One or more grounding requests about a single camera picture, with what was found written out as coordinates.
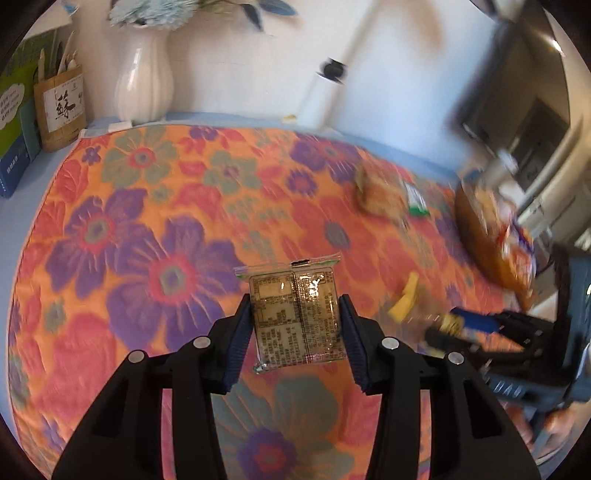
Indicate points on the green white snack packet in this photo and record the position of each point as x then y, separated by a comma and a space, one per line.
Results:
417, 201

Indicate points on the silver monitor stand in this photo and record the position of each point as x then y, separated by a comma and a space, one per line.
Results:
505, 168

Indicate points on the pens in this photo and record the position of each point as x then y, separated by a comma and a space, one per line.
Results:
57, 57

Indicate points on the brown cardboard pen holder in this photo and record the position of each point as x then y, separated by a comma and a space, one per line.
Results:
60, 110

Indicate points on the person's right hand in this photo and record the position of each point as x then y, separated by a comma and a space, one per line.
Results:
561, 427

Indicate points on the floral orange table cloth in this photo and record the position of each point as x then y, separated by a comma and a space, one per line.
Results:
152, 221

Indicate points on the clear printed snack packet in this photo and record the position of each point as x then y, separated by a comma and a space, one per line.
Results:
295, 314

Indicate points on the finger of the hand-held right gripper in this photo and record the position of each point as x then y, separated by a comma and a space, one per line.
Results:
455, 346
480, 323

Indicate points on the round brown snack packet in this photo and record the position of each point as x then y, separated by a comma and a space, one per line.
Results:
378, 194

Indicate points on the yellow snack packet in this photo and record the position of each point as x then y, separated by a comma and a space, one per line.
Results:
406, 300

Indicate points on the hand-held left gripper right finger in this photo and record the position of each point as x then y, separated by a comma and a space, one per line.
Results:
355, 350

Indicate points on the blue orange snack bag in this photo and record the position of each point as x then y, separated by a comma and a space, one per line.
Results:
515, 244

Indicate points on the brown woven basket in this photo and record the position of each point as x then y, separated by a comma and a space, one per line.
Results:
475, 230

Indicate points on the blue artificial flowers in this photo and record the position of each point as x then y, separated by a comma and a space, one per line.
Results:
152, 9

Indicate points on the black computer monitor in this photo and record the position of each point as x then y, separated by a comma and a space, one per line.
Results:
517, 110

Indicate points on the green and blue box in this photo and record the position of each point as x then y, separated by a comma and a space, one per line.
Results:
14, 120

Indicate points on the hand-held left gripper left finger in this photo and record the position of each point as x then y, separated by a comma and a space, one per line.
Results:
235, 350

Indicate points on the white desk lamp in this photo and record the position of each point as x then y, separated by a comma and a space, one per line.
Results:
323, 92

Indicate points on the white ribbed vase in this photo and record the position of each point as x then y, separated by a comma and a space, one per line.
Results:
143, 83

